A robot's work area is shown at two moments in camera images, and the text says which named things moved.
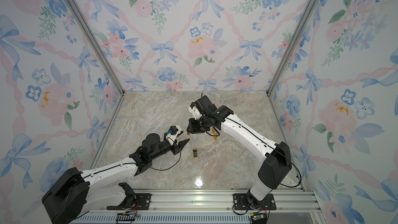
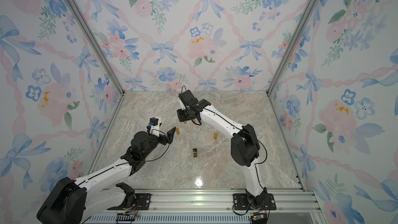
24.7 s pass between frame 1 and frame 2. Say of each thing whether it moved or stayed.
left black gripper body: moved
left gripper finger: moved
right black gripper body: moved
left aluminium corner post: stayed
